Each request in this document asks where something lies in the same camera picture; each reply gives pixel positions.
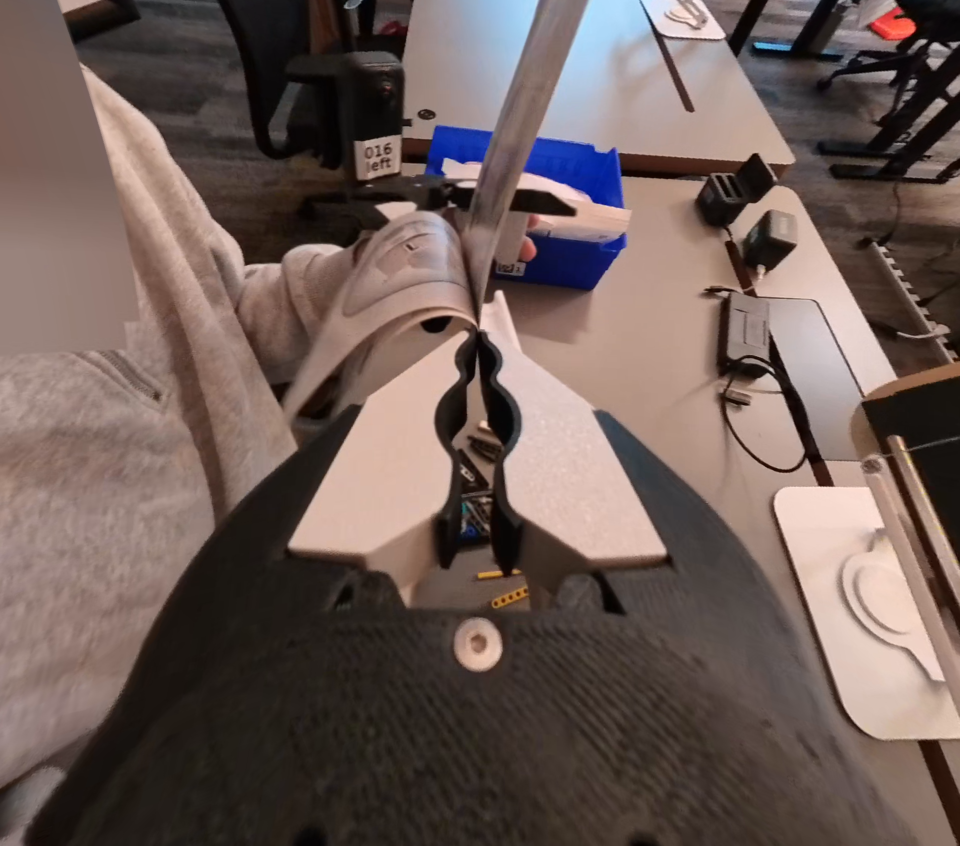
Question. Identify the orange object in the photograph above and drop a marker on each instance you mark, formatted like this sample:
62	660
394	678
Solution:
894	25

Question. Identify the black battery charging case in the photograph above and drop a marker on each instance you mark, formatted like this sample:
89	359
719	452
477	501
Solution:
739	186

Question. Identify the person's grey sweatshirt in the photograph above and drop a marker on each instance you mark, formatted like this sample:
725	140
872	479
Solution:
90	486

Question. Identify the pile of lego pieces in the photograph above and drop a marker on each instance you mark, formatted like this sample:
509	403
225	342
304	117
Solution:
472	509

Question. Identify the white power strip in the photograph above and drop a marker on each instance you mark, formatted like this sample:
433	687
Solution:
911	291

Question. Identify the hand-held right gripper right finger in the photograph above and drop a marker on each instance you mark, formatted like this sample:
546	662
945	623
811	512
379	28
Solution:
577	486

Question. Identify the lego instruction booklet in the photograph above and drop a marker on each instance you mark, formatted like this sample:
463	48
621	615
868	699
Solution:
405	261

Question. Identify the black power adapter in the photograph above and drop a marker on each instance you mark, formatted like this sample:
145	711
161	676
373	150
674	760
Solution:
772	239

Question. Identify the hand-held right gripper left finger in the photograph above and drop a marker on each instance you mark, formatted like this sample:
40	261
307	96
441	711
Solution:
375	471

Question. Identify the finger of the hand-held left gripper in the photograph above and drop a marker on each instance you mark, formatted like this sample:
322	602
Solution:
600	224
544	194

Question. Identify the blue plastic bin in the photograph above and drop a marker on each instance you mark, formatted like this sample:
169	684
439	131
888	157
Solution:
577	261

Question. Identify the tablet with brown case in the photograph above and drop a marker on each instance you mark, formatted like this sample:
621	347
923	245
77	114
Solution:
922	434

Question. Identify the person's left forearm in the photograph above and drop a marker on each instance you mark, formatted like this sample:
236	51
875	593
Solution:
300	291

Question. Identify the white tablet stand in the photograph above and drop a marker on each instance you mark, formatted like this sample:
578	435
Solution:
686	21
832	598

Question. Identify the black desk mat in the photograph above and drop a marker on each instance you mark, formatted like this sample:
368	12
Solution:
817	381

